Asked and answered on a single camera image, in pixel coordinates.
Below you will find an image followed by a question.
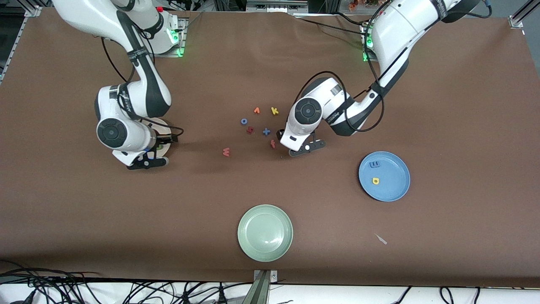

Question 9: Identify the beige plate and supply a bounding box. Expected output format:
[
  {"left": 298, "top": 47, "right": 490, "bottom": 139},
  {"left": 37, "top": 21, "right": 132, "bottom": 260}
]
[{"left": 143, "top": 117, "right": 173, "bottom": 156}]

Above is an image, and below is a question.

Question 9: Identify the green plate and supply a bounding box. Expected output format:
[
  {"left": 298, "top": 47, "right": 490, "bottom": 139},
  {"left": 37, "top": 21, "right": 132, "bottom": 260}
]
[{"left": 237, "top": 204, "right": 294, "bottom": 263}]

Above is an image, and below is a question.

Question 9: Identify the blue plate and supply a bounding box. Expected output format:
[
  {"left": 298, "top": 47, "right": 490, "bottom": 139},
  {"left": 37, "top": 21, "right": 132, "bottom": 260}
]
[{"left": 358, "top": 151, "right": 411, "bottom": 202}]

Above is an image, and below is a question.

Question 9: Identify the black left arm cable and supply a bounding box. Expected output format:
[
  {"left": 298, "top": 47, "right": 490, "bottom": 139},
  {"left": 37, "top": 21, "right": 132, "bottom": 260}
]
[{"left": 294, "top": 71, "right": 385, "bottom": 132}]

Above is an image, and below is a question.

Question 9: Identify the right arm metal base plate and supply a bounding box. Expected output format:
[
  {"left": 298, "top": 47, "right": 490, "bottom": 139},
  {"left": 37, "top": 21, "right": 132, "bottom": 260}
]
[{"left": 152, "top": 19, "right": 186, "bottom": 58}]

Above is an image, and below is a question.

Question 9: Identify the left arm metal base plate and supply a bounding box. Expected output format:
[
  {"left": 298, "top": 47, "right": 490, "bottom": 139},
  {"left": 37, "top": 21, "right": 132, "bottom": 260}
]
[{"left": 363, "top": 25, "right": 380, "bottom": 63}]

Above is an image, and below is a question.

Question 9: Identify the black cable on tabletop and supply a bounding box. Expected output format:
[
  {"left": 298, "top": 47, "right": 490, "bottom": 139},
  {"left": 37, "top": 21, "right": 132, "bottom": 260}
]
[{"left": 291, "top": 13, "right": 372, "bottom": 37}]

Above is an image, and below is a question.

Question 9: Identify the metal frame behind table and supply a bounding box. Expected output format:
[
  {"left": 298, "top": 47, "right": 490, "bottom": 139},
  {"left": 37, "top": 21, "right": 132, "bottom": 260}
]
[{"left": 247, "top": 0, "right": 309, "bottom": 13}]

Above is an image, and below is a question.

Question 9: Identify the metal table edge bracket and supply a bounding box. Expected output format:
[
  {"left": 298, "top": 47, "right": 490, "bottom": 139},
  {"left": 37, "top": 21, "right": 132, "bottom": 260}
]
[{"left": 242, "top": 269, "right": 278, "bottom": 304}]

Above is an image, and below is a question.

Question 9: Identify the black cable tangle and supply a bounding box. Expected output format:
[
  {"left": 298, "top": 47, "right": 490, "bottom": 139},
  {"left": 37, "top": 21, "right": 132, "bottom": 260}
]
[{"left": 0, "top": 261, "right": 254, "bottom": 304}]

